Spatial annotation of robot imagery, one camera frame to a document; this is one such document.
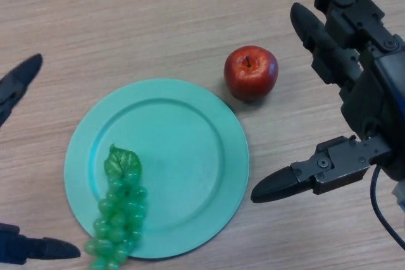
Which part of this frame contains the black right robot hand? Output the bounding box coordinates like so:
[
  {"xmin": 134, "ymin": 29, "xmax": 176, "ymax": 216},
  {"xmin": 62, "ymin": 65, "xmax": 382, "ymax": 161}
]
[{"xmin": 250, "ymin": 0, "xmax": 405, "ymax": 204}]

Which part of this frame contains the green plastic grape bunch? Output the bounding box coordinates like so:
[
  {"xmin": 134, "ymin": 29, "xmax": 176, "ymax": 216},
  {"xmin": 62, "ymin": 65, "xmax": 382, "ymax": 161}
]
[{"xmin": 84, "ymin": 144, "xmax": 149, "ymax": 270}]

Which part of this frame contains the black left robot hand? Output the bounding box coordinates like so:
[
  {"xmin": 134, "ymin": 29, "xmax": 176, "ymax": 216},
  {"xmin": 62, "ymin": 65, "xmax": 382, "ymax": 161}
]
[{"xmin": 0, "ymin": 53, "xmax": 82, "ymax": 266}]

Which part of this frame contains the red apple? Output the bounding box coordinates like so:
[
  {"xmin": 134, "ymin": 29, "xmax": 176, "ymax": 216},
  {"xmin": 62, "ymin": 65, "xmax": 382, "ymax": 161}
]
[{"xmin": 223, "ymin": 45, "xmax": 279, "ymax": 102}]

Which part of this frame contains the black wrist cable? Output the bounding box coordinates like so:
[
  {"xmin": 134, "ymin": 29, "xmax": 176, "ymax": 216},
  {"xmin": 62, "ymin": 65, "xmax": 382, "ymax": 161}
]
[{"xmin": 370, "ymin": 165, "xmax": 405, "ymax": 250}]

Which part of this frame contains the green round plate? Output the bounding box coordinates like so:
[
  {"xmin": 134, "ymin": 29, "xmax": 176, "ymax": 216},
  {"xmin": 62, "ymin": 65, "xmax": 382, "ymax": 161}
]
[{"xmin": 63, "ymin": 78, "xmax": 250, "ymax": 260}]

